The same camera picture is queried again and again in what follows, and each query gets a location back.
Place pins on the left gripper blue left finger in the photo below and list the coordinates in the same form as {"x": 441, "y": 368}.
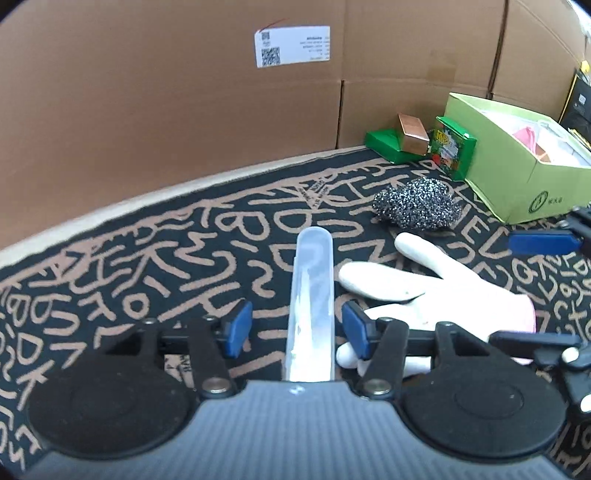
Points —
{"x": 235, "y": 328}

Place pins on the clear plastic tube case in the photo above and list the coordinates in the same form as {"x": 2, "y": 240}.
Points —
{"x": 310, "y": 354}

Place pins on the black white speckled scrubber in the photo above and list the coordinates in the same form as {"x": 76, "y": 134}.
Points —
{"x": 425, "y": 204}

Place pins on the black yellow equipment case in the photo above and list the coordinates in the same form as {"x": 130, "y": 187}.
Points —
{"x": 576, "y": 114}

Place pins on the green printed card box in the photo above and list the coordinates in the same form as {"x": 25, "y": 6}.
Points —
{"x": 452, "y": 148}

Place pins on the white pink rubber glove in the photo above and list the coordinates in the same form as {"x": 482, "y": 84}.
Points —
{"x": 528, "y": 137}

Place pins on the copper brown small box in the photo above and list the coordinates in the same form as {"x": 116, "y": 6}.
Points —
{"x": 414, "y": 138}

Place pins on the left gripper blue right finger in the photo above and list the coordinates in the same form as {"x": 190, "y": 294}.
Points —
{"x": 361, "y": 331}

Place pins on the small green box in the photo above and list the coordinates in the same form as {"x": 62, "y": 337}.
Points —
{"x": 386, "y": 144}

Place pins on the green open cardboard box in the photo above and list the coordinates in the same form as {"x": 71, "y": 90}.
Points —
{"x": 512, "y": 183}

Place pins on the large brown cardboard box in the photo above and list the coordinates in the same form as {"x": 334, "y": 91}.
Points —
{"x": 102, "y": 101}

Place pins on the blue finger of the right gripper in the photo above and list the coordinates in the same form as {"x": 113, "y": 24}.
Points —
{"x": 541, "y": 348}
{"x": 545, "y": 242}

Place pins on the white shipping label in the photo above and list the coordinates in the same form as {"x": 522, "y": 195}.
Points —
{"x": 292, "y": 45}

